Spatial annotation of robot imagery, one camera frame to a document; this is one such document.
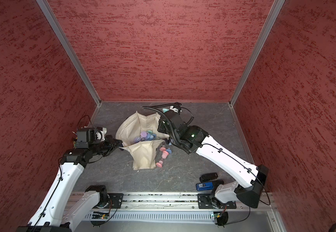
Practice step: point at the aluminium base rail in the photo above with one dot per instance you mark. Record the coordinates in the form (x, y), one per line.
(172, 201)

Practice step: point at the purple hourglass pile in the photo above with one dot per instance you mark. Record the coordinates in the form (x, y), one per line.
(137, 139)

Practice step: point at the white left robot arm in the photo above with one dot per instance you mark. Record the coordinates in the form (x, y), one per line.
(51, 216)

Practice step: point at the aluminium corner post right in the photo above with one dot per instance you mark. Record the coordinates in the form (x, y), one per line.
(269, 22)

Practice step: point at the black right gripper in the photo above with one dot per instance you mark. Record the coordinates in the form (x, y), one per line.
(161, 125)

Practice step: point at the black stapler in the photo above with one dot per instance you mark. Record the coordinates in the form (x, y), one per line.
(208, 177)

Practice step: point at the blue stapler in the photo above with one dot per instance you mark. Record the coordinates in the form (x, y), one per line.
(205, 186)

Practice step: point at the cream canvas bag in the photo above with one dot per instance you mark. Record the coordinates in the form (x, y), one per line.
(143, 152)

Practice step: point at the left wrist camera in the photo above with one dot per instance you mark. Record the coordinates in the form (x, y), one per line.
(89, 136)

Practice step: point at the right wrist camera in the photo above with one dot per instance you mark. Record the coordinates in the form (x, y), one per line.
(176, 107)

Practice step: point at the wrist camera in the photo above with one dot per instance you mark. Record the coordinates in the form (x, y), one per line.
(89, 136)
(176, 107)

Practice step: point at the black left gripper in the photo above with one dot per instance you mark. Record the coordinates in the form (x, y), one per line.
(112, 146)

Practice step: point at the pink hourglass left pile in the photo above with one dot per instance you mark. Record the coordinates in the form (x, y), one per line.
(163, 157)

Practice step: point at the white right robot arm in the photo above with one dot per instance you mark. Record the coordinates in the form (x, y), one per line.
(249, 179)

